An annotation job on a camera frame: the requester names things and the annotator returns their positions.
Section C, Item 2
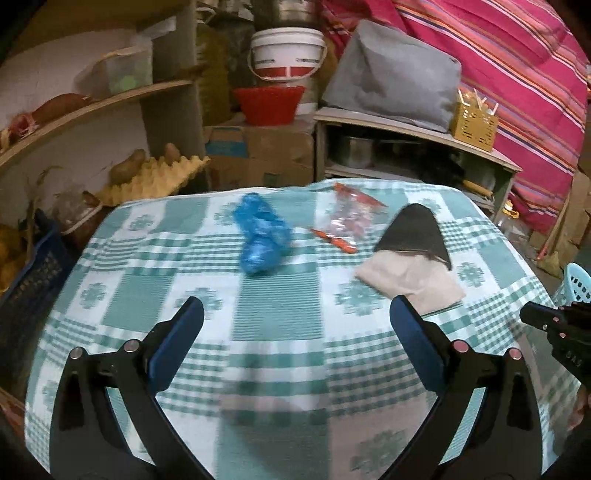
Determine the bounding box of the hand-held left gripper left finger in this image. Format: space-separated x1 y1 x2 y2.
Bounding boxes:
48 296 206 480

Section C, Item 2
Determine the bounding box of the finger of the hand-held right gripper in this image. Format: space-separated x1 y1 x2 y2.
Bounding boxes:
519 301 570 334

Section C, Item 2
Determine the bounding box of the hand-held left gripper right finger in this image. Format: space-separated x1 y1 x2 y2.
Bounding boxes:
389 295 543 480

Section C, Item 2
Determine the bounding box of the light blue plastic basket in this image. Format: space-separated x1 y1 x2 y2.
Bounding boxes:
551 261 591 309

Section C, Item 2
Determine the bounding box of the beige cloth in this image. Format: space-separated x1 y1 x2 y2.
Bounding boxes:
353 251 468 315

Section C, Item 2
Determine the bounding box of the black triangular cloth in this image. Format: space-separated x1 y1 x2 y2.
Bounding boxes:
372 202 453 271

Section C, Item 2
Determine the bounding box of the orange wrapper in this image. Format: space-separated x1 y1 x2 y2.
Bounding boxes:
310 227 359 254

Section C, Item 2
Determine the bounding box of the blue plastic bag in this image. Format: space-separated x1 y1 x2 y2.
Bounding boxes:
232 192 293 278

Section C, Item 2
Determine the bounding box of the clear red-edged plastic wrapper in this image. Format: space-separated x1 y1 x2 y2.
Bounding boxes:
318 182 389 241

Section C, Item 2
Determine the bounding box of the yellow oil bottle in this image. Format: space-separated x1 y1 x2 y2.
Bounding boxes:
498 198 533 246

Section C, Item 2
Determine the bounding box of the green checkered tablecloth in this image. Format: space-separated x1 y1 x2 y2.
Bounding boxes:
24 178 563 480

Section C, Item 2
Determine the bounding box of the brown cardboard sheet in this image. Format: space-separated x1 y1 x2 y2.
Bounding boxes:
549 168 591 261

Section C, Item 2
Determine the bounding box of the wooden rolling pin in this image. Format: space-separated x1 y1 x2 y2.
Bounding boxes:
461 178 496 198

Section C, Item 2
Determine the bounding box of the dark blue plastic crate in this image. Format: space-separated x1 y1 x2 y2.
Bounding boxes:
0 209 78 403

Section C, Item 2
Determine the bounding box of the wooden cabinet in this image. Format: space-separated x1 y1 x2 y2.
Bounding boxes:
313 106 523 220

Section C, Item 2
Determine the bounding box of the yellow egg tray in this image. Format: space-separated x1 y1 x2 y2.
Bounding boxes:
93 154 212 207

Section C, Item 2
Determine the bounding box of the large potato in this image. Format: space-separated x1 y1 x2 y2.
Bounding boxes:
110 148 147 184

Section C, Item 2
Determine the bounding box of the steel pot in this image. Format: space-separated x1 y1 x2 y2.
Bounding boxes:
331 133 376 170

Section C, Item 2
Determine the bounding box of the yellow utensil holder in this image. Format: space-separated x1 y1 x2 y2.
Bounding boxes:
449 87 501 141

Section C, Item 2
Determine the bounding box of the cardboard box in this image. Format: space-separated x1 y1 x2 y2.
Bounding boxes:
202 121 318 191

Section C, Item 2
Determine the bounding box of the wooden corner shelf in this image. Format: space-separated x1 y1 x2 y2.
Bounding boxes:
0 0 206 224

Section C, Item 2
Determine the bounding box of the pink striped blanket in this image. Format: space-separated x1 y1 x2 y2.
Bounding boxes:
318 0 591 237

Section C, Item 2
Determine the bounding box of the red plastic bowl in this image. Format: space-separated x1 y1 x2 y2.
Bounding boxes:
232 85 307 127

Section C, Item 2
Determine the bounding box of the grey cushion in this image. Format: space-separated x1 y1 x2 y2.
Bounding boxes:
320 18 463 136

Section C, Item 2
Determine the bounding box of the clear plastic container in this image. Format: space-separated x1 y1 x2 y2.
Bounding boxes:
89 43 154 101

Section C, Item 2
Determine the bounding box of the large oil jug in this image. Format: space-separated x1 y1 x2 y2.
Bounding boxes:
195 6 232 126

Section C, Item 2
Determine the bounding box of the white plastic bucket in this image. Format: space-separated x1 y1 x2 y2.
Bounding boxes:
247 27 328 117

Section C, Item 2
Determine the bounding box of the metal pot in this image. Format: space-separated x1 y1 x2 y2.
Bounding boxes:
250 0 325 29

